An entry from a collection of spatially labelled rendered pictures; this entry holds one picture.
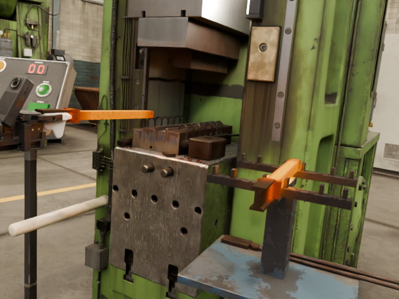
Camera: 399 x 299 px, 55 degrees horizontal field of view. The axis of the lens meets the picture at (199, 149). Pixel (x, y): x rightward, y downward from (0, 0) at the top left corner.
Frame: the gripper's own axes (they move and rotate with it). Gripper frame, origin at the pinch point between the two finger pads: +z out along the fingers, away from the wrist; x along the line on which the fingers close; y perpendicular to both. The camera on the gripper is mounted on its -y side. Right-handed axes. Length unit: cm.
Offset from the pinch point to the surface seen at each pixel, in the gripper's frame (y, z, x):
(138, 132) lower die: 10.1, 41.6, -9.6
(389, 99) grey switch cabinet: 3, 569, 42
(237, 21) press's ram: -32, 68, 13
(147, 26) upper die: -27, 42, -8
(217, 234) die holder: 42, 46, 23
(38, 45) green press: -33, 315, -413
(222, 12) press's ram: -33, 56, 13
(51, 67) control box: -10, 35, -48
